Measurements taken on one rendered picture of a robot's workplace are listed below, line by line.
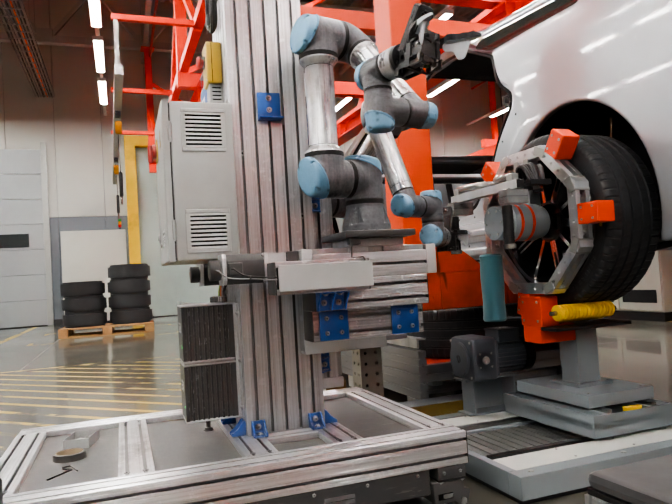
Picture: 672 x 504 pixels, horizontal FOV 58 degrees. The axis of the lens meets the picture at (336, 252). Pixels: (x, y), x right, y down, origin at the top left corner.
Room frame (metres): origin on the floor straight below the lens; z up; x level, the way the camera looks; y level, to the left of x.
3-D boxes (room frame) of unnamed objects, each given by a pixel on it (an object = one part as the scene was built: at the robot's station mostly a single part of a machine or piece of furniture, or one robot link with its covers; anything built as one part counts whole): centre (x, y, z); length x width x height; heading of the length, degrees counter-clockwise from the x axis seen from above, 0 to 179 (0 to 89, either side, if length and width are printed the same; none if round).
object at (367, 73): (1.57, -0.13, 1.21); 0.11 x 0.08 x 0.09; 34
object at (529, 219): (2.28, -0.68, 0.85); 0.21 x 0.14 x 0.14; 110
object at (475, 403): (2.61, -0.67, 0.26); 0.42 x 0.18 x 0.35; 110
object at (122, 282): (9.89, 3.74, 0.55); 1.40 x 0.80 x 1.09; 108
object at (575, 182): (2.31, -0.75, 0.85); 0.54 x 0.07 x 0.54; 20
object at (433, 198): (2.09, -0.33, 0.91); 0.11 x 0.08 x 0.11; 134
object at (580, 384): (2.37, -0.91, 0.32); 0.40 x 0.30 x 0.28; 20
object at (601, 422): (2.37, -0.91, 0.13); 0.50 x 0.36 x 0.10; 20
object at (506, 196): (2.08, -0.62, 0.93); 0.09 x 0.05 x 0.05; 110
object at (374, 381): (2.72, -0.11, 0.21); 0.10 x 0.10 x 0.42; 20
